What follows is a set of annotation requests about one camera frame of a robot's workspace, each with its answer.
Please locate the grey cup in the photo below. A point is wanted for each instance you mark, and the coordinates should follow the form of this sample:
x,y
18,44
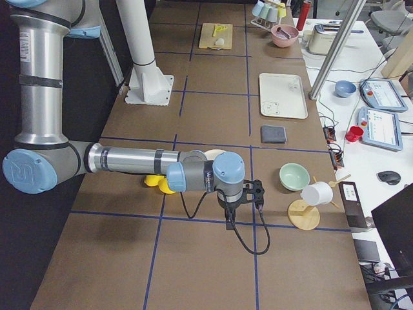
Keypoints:
x,y
272,15

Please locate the yellow plastic knife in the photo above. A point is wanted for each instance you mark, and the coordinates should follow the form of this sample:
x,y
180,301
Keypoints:
x,y
218,28

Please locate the teach pendant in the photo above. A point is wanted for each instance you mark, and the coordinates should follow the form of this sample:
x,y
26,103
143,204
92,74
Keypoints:
x,y
381,128
380,93

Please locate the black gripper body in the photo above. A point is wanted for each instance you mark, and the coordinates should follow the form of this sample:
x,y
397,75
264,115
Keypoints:
x,y
231,205

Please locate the white mug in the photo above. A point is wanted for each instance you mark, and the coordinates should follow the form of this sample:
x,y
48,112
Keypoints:
x,y
319,193

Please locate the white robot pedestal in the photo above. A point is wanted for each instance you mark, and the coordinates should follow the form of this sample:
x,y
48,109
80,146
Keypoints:
x,y
147,85

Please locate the near teach pendant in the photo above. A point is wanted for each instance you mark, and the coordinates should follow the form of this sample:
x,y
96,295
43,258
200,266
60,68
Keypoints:
x,y
381,128

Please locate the red bottle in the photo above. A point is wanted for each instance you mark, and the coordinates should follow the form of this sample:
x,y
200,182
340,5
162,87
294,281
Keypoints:
x,y
304,10

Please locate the white bear tray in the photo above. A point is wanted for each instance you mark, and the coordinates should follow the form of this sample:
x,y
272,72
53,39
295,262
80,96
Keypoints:
x,y
282,96

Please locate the wooden cutting board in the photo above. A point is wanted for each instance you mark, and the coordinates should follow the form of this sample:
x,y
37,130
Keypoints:
x,y
206,40

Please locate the yellow lemon near edge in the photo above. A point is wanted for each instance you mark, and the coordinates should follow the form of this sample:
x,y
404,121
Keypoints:
x,y
152,180

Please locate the black monitor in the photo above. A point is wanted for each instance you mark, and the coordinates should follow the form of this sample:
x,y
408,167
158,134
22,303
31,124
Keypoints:
x,y
393,220

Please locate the white wire cup rack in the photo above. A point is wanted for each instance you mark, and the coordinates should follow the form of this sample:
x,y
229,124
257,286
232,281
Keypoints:
x,y
263,23

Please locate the grey folded cloth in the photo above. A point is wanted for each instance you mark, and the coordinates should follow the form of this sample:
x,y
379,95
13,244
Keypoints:
x,y
273,134

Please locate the red cup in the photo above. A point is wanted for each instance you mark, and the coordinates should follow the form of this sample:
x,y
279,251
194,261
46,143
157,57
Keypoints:
x,y
354,133

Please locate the green cup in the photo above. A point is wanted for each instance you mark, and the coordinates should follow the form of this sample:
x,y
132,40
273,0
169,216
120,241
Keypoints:
x,y
264,11

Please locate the blue bowl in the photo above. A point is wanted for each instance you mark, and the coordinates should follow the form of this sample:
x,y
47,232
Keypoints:
x,y
344,88

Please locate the pink bowl with ice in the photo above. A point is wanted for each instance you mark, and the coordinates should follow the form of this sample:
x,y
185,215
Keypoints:
x,y
281,41

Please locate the aluminium frame post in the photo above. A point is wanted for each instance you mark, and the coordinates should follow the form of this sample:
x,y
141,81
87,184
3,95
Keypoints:
x,y
337,46

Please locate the wooden mug stand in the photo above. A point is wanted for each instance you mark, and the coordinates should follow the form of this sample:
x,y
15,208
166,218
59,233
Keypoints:
x,y
307,217

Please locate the yellow cup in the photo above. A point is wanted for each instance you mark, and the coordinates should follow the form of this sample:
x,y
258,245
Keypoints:
x,y
282,12

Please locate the cream toaster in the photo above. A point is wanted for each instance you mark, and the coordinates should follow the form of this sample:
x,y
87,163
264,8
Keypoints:
x,y
322,38

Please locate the black computer mouse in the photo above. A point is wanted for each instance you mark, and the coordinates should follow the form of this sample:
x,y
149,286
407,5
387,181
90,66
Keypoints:
x,y
389,177

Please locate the black power strip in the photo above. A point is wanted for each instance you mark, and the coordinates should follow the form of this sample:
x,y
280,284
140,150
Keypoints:
x,y
335,151

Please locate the blue cup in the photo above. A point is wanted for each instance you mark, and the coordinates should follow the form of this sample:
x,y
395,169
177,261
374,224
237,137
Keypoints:
x,y
258,7

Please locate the black box with label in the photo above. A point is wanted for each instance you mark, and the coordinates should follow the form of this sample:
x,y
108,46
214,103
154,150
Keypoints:
x,y
352,206

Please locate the green bowl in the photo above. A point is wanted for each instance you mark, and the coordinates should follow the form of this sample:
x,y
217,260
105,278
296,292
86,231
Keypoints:
x,y
294,176

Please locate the far teach pendant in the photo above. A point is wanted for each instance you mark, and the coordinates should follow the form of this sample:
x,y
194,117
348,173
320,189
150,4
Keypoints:
x,y
380,93

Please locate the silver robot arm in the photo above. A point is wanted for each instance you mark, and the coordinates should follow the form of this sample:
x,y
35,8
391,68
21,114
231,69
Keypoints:
x,y
44,157

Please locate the cream round plate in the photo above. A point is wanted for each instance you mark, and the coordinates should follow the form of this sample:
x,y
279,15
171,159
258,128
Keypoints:
x,y
212,154

